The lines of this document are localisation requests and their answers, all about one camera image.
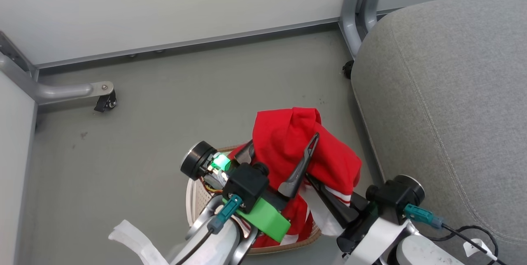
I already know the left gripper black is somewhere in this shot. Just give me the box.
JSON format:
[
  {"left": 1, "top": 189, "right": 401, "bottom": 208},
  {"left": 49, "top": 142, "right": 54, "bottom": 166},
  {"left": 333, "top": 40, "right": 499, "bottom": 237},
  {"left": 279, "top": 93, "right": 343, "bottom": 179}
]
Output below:
[{"left": 180, "top": 132, "right": 320, "bottom": 199}]

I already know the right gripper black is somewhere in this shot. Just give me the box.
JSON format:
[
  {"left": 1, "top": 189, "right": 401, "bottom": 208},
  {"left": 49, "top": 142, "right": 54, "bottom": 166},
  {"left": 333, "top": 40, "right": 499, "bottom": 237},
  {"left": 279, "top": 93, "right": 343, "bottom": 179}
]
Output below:
[{"left": 306, "top": 174, "right": 380, "bottom": 254}]

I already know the red clothing with white stripes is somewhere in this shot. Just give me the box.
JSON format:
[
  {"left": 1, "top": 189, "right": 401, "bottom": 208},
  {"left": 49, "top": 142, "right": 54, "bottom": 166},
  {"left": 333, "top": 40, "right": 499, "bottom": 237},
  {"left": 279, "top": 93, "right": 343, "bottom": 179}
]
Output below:
[{"left": 229, "top": 107, "right": 363, "bottom": 249}]

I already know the white laundry basket brown rim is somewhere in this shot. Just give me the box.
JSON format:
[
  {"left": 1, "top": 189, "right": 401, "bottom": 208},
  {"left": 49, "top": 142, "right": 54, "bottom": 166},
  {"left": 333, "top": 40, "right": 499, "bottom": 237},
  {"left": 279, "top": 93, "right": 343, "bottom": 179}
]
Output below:
[{"left": 185, "top": 145, "right": 322, "bottom": 255}]

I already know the grey fabric sofa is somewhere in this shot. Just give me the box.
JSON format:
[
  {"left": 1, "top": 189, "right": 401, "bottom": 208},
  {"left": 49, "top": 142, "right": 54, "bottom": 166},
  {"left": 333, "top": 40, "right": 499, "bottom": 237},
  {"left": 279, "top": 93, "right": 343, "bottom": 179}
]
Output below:
[{"left": 351, "top": 0, "right": 527, "bottom": 265}]

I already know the white fabric strip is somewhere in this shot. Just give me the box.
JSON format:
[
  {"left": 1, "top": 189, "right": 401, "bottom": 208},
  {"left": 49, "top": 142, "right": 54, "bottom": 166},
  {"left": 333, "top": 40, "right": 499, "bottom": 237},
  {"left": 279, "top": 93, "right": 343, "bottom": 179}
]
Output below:
[{"left": 108, "top": 220, "right": 170, "bottom": 265}]

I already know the black caster with brake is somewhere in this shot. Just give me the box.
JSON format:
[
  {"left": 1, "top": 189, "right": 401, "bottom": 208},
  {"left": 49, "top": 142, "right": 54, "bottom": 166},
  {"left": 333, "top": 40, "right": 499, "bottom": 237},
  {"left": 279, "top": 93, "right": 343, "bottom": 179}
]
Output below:
[{"left": 94, "top": 90, "right": 117, "bottom": 113}]

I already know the grey partition foot with screw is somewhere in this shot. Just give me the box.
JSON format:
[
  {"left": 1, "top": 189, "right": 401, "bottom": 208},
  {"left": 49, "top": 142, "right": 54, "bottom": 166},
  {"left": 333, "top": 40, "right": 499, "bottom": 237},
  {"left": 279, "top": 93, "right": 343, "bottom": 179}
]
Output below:
[{"left": 0, "top": 53, "right": 115, "bottom": 105}]

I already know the grey perforated corner strip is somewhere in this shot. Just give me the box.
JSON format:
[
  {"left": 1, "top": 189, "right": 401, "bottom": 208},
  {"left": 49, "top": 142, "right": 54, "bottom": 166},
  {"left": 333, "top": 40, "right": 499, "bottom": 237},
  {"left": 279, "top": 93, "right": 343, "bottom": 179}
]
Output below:
[{"left": 0, "top": 30, "right": 40, "bottom": 80}]

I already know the white right camera bracket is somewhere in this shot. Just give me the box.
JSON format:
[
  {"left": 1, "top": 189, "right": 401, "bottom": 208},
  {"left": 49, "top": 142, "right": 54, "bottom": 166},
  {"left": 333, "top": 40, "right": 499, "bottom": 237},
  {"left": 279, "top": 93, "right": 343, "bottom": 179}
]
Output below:
[{"left": 345, "top": 217, "right": 414, "bottom": 265}]

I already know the teal left cable connector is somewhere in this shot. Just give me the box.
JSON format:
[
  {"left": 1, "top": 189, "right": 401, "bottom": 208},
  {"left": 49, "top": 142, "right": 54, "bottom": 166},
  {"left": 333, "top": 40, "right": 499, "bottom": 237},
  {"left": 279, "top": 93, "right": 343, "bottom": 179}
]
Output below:
[{"left": 207, "top": 194, "right": 243, "bottom": 235}]

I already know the teal cable connector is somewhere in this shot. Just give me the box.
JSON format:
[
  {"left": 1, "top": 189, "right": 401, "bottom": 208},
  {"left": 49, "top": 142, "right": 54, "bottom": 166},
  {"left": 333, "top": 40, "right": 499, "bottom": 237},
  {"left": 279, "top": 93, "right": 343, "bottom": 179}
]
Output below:
[
  {"left": 403, "top": 203, "right": 446, "bottom": 229},
  {"left": 207, "top": 194, "right": 243, "bottom": 235}
]

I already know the teal right cable connector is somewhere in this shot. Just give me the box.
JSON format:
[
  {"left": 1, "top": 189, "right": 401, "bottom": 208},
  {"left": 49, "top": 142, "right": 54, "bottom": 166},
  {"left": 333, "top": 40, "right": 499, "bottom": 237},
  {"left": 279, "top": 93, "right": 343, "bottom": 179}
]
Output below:
[{"left": 403, "top": 203, "right": 446, "bottom": 229}]

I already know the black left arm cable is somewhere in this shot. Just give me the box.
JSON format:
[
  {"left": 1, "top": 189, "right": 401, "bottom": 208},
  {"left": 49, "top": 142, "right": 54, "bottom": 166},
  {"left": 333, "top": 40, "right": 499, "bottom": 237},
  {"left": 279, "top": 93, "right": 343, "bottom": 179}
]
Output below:
[{"left": 175, "top": 228, "right": 217, "bottom": 265}]

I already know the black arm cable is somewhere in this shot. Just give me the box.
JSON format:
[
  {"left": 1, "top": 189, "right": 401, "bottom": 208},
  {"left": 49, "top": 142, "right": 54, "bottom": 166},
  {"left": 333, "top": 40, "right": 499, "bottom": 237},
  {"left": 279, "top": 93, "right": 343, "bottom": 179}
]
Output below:
[
  {"left": 427, "top": 223, "right": 508, "bottom": 265},
  {"left": 175, "top": 228, "right": 217, "bottom": 265}
]

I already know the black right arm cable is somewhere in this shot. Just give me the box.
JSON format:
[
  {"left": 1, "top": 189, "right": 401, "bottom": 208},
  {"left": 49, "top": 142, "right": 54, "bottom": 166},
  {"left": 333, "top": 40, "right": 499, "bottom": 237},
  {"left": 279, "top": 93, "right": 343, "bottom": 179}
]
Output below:
[{"left": 427, "top": 223, "right": 508, "bottom": 265}]

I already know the white cable tag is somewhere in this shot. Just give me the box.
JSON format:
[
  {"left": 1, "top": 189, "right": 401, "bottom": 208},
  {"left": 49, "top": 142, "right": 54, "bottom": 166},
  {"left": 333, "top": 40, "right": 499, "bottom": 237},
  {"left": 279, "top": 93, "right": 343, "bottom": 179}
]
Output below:
[{"left": 463, "top": 238, "right": 493, "bottom": 261}]

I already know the aluminium baseboard rail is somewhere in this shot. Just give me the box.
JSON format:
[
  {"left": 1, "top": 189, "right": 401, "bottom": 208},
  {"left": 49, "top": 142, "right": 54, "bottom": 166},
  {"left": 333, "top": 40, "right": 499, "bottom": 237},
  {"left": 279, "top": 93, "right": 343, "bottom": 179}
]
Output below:
[{"left": 35, "top": 17, "right": 342, "bottom": 70}]

